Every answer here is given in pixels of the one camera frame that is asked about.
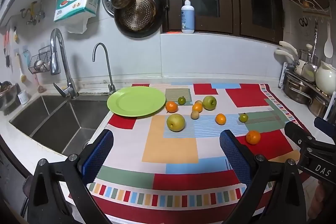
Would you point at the steel ladle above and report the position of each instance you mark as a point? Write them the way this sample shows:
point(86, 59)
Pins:
point(309, 70)

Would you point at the small tan fruit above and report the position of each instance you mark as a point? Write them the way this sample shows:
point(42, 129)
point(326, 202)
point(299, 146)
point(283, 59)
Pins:
point(194, 115)

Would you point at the colourful patchwork tablecloth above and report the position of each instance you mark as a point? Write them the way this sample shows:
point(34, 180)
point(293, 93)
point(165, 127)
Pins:
point(170, 145)

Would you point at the large chrome faucet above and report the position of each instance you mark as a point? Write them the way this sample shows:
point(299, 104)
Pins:
point(58, 56)

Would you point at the small brown fruit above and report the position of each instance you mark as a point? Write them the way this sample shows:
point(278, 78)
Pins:
point(198, 101)

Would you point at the small white cup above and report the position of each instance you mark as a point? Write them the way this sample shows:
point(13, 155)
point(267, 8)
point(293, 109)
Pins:
point(23, 98)

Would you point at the thin gooseneck faucet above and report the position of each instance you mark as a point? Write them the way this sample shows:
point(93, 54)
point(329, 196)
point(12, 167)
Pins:
point(107, 69)

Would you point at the black frying pan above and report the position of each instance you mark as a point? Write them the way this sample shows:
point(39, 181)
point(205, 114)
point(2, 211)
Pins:
point(157, 22)

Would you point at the steel sink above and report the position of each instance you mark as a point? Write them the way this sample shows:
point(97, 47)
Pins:
point(63, 124)

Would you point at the white rice paddle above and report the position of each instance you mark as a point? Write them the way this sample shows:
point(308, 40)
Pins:
point(328, 48)

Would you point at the green tomato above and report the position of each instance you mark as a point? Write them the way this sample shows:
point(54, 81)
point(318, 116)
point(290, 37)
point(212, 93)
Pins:
point(182, 100)
point(243, 118)

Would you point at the white pump bottle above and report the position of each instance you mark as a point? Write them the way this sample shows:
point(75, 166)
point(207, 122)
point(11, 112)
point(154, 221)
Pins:
point(188, 18)

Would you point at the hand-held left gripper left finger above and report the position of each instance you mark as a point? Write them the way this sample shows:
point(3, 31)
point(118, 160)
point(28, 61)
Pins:
point(97, 158)

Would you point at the green apple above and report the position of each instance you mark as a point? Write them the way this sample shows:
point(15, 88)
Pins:
point(209, 102)

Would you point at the green plate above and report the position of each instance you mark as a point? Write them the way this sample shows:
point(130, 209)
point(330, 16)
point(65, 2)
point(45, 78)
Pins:
point(136, 102)

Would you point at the perforated copper strainer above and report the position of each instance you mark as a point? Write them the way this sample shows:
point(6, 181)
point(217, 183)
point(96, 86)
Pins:
point(139, 14)

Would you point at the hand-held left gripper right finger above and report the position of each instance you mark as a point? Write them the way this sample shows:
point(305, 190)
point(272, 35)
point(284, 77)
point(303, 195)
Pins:
point(235, 158)

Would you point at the orange mandarin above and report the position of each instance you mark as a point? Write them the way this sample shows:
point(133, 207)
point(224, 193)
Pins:
point(197, 108)
point(220, 119)
point(171, 107)
point(253, 137)

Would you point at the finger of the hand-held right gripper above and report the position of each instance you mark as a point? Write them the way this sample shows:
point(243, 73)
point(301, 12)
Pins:
point(299, 136)
point(325, 127)

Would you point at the white ceramic pitcher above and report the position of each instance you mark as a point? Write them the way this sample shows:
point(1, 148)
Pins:
point(325, 78)

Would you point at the person's right hand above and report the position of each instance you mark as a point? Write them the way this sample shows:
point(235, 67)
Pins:
point(318, 199)

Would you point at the black scissors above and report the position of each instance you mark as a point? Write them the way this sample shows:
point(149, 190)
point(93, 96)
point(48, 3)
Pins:
point(303, 22)

